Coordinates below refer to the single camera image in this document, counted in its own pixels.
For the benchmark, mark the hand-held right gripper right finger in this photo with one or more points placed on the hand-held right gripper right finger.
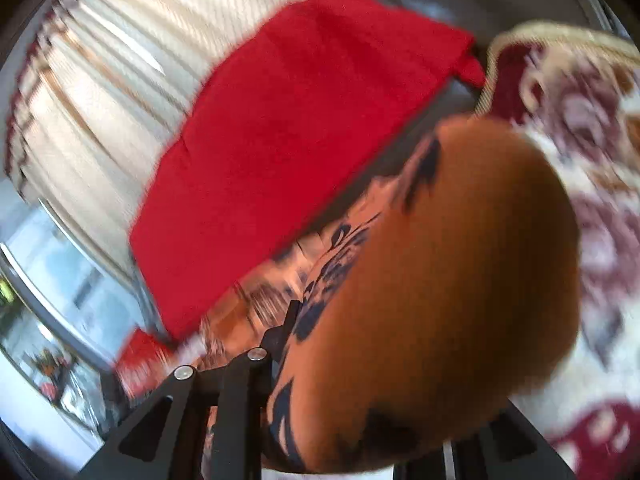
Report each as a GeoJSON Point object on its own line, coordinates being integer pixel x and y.
{"type": "Point", "coordinates": [545, 460]}

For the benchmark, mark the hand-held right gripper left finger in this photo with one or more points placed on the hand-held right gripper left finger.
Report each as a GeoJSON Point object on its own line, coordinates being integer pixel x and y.
{"type": "Point", "coordinates": [245, 390]}

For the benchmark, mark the orange floral dress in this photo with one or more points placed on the orange floral dress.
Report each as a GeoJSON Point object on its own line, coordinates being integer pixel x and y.
{"type": "Point", "coordinates": [440, 260]}

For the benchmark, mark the red tin box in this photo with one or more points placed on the red tin box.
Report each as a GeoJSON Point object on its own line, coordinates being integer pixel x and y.
{"type": "Point", "coordinates": [142, 360]}

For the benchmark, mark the silver standing air conditioner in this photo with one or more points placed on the silver standing air conditioner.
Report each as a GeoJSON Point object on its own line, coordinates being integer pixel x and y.
{"type": "Point", "coordinates": [65, 270]}

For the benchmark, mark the red blanket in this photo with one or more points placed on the red blanket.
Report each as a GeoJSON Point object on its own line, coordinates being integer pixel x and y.
{"type": "Point", "coordinates": [290, 135]}

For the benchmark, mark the floral plush blanket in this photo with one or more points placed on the floral plush blanket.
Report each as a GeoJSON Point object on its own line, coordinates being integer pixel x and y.
{"type": "Point", "coordinates": [600, 185]}

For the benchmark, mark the cream dotted curtain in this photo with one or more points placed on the cream dotted curtain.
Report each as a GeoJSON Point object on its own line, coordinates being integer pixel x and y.
{"type": "Point", "coordinates": [125, 60]}

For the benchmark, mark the dark leather sofa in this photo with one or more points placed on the dark leather sofa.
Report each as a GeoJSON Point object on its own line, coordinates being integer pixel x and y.
{"type": "Point", "coordinates": [500, 0]}

